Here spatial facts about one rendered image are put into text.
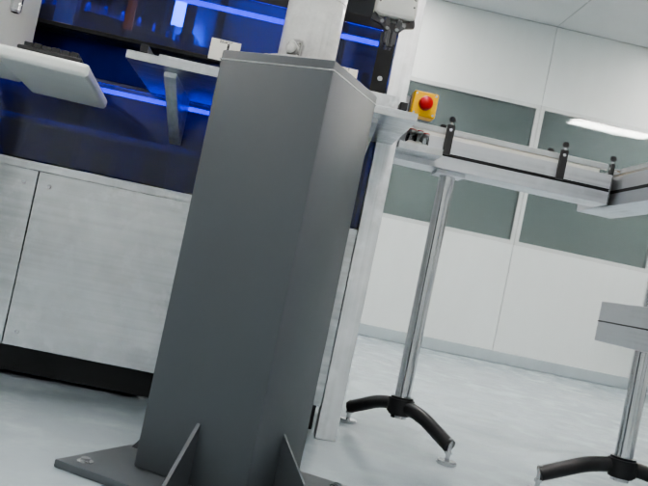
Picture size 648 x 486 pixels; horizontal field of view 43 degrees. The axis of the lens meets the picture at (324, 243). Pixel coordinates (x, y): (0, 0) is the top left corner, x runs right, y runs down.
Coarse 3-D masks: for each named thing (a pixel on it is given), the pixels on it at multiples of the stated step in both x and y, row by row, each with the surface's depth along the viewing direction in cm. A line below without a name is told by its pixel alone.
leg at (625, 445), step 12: (636, 360) 223; (636, 372) 222; (636, 384) 222; (636, 396) 221; (624, 408) 223; (636, 408) 221; (624, 420) 222; (636, 420) 221; (624, 432) 222; (636, 432) 221; (624, 444) 221; (624, 456) 221; (624, 480) 220
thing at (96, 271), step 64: (0, 192) 228; (64, 192) 229; (128, 192) 230; (0, 256) 228; (64, 256) 229; (128, 256) 230; (0, 320) 227; (64, 320) 228; (128, 320) 230; (320, 384) 233
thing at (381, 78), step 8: (392, 48) 236; (376, 56) 236; (384, 56) 236; (376, 64) 236; (384, 64) 236; (376, 72) 236; (384, 72) 236; (376, 80) 236; (384, 80) 236; (376, 88) 236; (384, 88) 236
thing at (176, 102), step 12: (168, 72) 198; (168, 84) 201; (180, 84) 208; (168, 96) 207; (180, 96) 212; (168, 108) 212; (180, 108) 217; (168, 120) 218; (180, 120) 221; (180, 132) 227
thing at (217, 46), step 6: (216, 42) 233; (222, 42) 233; (228, 42) 233; (234, 42) 233; (210, 48) 233; (216, 48) 233; (222, 48) 233; (234, 48) 233; (210, 54) 232; (216, 54) 233
